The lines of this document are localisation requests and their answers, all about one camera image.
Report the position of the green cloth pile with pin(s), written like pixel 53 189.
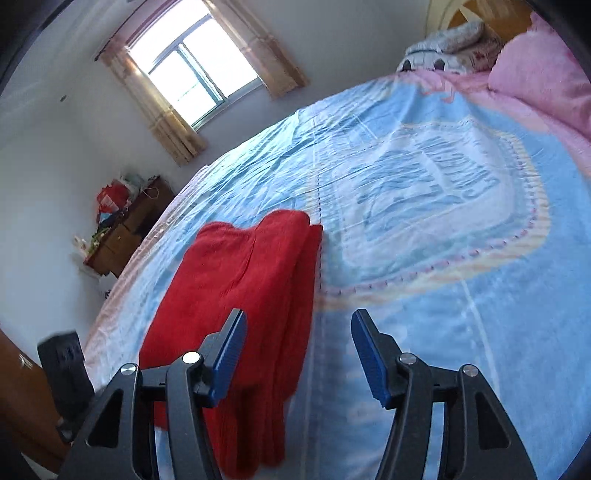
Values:
pixel 98 240

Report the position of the brown wooden door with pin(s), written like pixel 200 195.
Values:
pixel 23 415

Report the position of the floral pillow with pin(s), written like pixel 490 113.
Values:
pixel 482 53

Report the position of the pink fluffy blanket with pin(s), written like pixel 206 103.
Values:
pixel 540 74

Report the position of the red knitted sweater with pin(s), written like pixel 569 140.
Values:
pixel 240 277

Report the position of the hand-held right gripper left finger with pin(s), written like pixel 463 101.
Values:
pixel 228 360

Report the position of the beige curtain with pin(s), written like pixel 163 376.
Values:
pixel 263 50
pixel 171 124

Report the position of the grey patterned pillow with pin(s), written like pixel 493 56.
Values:
pixel 448 37

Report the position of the window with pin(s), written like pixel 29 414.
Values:
pixel 194 69

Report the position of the white printed pillow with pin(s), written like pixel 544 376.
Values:
pixel 427 62

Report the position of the brown wooden desk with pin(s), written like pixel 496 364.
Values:
pixel 124 230

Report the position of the red gift bag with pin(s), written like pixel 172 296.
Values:
pixel 111 198

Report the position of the wooden headboard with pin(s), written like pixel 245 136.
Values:
pixel 503 16

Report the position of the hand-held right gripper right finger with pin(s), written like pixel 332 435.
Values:
pixel 369 360

